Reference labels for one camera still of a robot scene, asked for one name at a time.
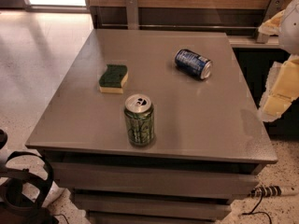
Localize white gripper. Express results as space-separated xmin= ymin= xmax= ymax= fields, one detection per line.
xmin=258 ymin=0 xmax=299 ymax=122

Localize blue pepsi can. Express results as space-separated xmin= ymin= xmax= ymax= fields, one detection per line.
xmin=175 ymin=49 xmax=212 ymax=80

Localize green soda can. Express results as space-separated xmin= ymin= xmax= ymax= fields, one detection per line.
xmin=124 ymin=94 xmax=154 ymax=147

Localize wooden counter with brackets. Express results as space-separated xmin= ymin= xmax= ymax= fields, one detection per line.
xmin=85 ymin=0 xmax=291 ymax=48

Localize white power strip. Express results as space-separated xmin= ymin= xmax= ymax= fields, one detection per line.
xmin=249 ymin=186 xmax=299 ymax=198

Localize green yellow sponge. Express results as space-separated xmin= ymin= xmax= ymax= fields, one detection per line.
xmin=98 ymin=64 xmax=128 ymax=94

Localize black power cable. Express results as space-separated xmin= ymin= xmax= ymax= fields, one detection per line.
xmin=242 ymin=192 xmax=273 ymax=224

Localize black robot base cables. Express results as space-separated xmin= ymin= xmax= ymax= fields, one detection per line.
xmin=0 ymin=129 xmax=60 ymax=224

